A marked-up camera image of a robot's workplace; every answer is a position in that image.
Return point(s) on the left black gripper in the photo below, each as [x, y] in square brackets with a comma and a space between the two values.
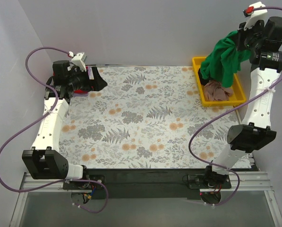
[90, 80]

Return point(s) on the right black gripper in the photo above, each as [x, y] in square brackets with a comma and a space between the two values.
[241, 38]

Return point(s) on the green t shirt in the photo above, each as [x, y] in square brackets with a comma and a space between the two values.
[224, 61]

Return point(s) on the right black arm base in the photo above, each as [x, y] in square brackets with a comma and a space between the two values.
[209, 180]

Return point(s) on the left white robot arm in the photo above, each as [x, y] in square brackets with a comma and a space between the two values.
[43, 160]

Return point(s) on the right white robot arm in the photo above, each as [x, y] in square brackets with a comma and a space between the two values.
[263, 40]

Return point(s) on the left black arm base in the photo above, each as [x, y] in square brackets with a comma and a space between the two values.
[84, 192]

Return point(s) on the red folded t shirt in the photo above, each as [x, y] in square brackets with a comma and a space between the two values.
[80, 92]

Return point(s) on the floral patterned table mat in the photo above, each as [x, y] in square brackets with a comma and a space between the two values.
[147, 117]

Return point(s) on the yellow plastic bin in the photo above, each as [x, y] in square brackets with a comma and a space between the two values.
[236, 99]

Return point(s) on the black crumpled t shirt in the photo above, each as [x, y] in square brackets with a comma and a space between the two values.
[202, 80]

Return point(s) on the pink crumpled t shirt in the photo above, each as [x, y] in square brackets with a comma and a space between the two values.
[214, 91]

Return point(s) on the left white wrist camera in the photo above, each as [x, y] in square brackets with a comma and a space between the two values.
[79, 60]

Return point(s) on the aluminium frame rail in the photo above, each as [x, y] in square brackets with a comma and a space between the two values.
[150, 198]

